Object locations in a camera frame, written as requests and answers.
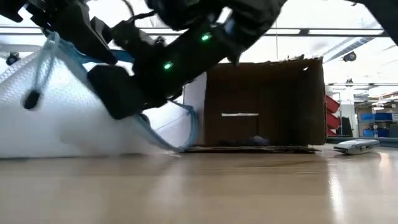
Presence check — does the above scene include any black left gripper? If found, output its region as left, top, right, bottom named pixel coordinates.
left=0, top=0, right=118, bottom=65

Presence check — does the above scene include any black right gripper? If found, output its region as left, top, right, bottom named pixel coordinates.
left=86, top=0, right=289, bottom=121

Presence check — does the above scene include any white mesh bag blue trim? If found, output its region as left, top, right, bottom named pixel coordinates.
left=0, top=30, right=200, bottom=159

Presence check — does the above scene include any brown cardboard box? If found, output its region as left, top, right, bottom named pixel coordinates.
left=182, top=55, right=328, bottom=154

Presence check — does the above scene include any silver utility knife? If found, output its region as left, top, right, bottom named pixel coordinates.
left=333, top=138, right=381, bottom=156

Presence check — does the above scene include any black ceiling-mounted device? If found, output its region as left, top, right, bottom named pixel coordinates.
left=343, top=50, right=358, bottom=63
left=6, top=52, right=21, bottom=67

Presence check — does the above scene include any red bin rack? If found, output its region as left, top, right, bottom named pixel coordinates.
left=325, top=94, right=341, bottom=138

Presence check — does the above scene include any linear ceiling light strip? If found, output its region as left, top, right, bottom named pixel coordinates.
left=0, top=26, right=398, bottom=38

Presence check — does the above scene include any shelf with blue bins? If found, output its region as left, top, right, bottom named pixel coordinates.
left=355, top=104, right=398, bottom=139

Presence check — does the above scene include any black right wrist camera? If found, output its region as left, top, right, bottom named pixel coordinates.
left=111, top=17, right=167, bottom=62

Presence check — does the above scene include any large silver ceiling duct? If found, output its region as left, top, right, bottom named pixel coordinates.
left=323, top=35, right=377, bottom=65

